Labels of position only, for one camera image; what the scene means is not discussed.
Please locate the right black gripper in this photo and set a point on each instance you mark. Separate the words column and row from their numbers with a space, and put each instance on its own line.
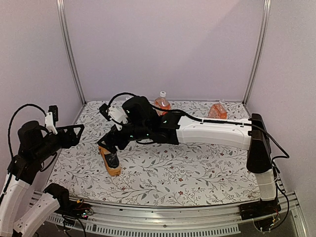
column 107, row 138

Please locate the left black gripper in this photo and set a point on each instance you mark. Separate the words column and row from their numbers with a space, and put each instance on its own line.
column 74, row 140

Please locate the orange bottle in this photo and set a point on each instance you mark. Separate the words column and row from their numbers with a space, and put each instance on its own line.
column 218, row 110
column 161, row 102

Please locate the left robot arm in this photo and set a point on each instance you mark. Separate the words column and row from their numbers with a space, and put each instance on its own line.
column 37, row 143

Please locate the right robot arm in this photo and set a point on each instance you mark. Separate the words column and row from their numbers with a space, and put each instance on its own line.
column 138, row 120

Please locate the dark label tea bottle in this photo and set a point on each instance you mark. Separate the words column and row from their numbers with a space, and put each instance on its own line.
column 111, row 162

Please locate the floral table mat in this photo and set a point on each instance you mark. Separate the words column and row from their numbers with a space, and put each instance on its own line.
column 154, row 175

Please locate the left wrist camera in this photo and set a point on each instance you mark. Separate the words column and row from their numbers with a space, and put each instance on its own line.
column 51, row 117

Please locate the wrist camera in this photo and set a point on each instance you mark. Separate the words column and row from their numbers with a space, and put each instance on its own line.
column 115, row 114
column 51, row 117

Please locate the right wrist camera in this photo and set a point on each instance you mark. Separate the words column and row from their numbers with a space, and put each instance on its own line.
column 115, row 114

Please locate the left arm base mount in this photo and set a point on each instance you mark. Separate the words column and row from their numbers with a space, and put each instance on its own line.
column 72, row 208

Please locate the left aluminium frame post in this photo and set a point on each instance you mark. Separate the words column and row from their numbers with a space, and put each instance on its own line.
column 69, row 51

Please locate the aluminium frame post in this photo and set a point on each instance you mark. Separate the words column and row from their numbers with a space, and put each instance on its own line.
column 259, row 50
column 69, row 51

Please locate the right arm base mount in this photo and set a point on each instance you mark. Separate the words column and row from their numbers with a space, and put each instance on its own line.
column 258, row 209

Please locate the right aluminium frame post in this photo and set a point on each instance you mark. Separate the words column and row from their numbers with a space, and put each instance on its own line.
column 259, row 50

